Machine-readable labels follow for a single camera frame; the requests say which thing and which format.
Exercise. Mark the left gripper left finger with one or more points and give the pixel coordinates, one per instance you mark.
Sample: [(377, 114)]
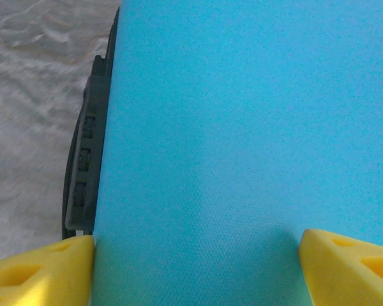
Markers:
[(51, 274)]

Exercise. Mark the turquoise hard-shell suitcase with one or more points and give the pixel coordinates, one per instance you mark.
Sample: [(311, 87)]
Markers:
[(242, 127)]

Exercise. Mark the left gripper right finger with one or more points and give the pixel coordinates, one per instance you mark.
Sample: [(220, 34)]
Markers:
[(348, 274)]

